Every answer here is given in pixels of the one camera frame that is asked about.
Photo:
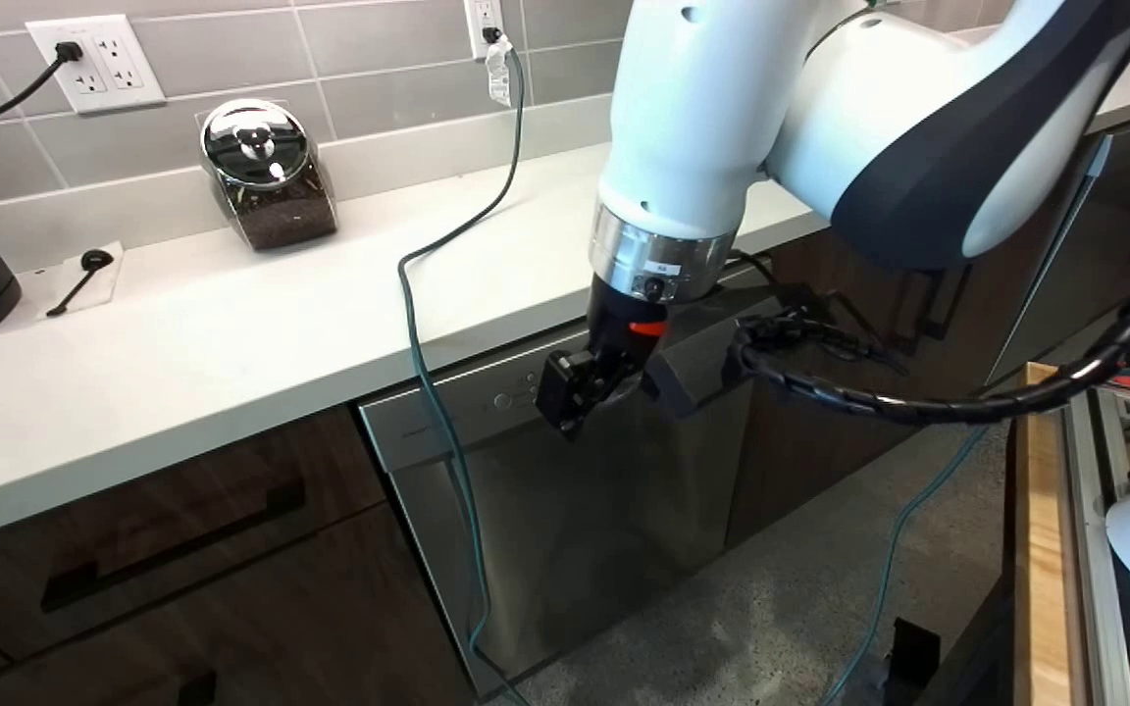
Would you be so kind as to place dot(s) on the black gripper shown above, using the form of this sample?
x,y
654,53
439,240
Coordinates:
x,y
617,327

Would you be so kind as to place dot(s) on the stainless steel dishwasher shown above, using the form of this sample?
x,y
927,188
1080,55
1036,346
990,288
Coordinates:
x,y
591,550

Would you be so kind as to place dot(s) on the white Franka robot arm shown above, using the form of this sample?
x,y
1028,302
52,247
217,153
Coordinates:
x,y
722,102

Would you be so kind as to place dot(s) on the white plug adapter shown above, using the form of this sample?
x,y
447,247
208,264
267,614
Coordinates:
x,y
501,70

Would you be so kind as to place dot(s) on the dark wood drawer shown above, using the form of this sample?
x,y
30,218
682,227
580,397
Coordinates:
x,y
133,522
304,614

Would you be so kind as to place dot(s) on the glass jar silver lid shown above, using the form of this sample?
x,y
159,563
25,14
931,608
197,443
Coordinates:
x,y
264,171

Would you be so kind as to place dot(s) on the white napkin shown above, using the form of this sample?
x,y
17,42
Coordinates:
x,y
100,294

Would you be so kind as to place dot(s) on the wooden cart edge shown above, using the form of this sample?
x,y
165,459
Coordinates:
x,y
1042,550

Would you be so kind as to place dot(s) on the black spoon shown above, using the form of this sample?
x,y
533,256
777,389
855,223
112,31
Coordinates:
x,y
76,285

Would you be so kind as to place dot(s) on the grey metal appliance front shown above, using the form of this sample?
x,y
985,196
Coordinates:
x,y
1117,221

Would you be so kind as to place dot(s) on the dark grey wrist camera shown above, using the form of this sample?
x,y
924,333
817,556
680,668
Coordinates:
x,y
689,372

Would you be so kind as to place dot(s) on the narrow white wall outlet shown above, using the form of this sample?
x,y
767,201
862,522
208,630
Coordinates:
x,y
477,21

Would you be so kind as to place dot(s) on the black floor bracket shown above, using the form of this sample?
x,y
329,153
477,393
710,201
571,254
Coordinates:
x,y
910,654

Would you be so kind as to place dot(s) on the aluminium frame rail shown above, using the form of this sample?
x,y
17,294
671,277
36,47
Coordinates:
x,y
1109,563

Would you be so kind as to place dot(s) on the wide white wall outlet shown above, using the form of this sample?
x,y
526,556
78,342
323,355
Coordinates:
x,y
95,65

